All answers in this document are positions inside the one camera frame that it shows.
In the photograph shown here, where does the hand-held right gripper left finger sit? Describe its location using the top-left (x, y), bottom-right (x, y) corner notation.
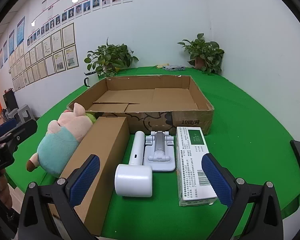
top-left (17, 154), bottom-right (101, 240)

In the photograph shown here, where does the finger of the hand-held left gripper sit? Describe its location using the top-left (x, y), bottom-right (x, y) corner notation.
top-left (1, 119), bottom-right (38, 153)
top-left (0, 118), bottom-right (18, 143)

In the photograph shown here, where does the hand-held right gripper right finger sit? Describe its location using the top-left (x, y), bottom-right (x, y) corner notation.
top-left (201, 153), bottom-right (284, 240)

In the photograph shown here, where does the white medicine box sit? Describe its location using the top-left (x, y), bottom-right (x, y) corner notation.
top-left (175, 127), bottom-right (218, 207)

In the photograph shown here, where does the long brown cardboard box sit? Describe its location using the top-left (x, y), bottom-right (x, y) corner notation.
top-left (47, 116), bottom-right (130, 237)

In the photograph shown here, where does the pig plush toy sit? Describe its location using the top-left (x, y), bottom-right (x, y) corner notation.
top-left (26, 102), bottom-right (98, 178)

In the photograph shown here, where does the white hair dryer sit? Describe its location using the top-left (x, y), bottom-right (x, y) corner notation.
top-left (114, 131), bottom-right (153, 197)

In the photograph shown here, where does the white folding phone stand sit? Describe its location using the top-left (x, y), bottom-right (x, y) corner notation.
top-left (143, 131), bottom-right (177, 172)

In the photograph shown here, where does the large cardboard box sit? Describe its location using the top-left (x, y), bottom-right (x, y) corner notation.
top-left (66, 74), bottom-right (215, 136)

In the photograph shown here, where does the person's left hand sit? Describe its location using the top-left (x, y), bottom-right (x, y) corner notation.
top-left (0, 169), bottom-right (15, 210)

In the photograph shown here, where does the grey plastic stool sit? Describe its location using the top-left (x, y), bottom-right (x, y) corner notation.
top-left (6, 108), bottom-right (19, 120)
top-left (17, 104), bottom-right (36, 123)

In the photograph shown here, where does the black cabinet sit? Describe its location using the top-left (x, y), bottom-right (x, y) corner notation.
top-left (2, 89), bottom-right (18, 112)

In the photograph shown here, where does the green tablecloth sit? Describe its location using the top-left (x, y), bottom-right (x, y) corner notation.
top-left (9, 66), bottom-right (300, 238)

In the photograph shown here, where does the bushy potted plant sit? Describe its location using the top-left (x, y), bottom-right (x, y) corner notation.
top-left (84, 37), bottom-right (139, 78)

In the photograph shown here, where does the patterned tissue packet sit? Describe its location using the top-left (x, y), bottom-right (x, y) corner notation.
top-left (162, 64), bottom-right (186, 72)

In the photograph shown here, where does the potted plant in brown pot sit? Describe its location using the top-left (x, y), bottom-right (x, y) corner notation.
top-left (177, 33), bottom-right (225, 75)

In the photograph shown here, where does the row of portrait photos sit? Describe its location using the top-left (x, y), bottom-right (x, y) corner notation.
top-left (27, 0), bottom-right (133, 47)

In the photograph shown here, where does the wall of framed certificates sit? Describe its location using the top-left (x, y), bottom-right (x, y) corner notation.
top-left (9, 22), bottom-right (80, 92)

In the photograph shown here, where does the white mug with black handle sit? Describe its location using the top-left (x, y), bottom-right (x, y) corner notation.
top-left (84, 71), bottom-right (99, 87)

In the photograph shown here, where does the row of blue wall posters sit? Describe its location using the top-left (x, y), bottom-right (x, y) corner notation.
top-left (0, 16), bottom-right (25, 74)

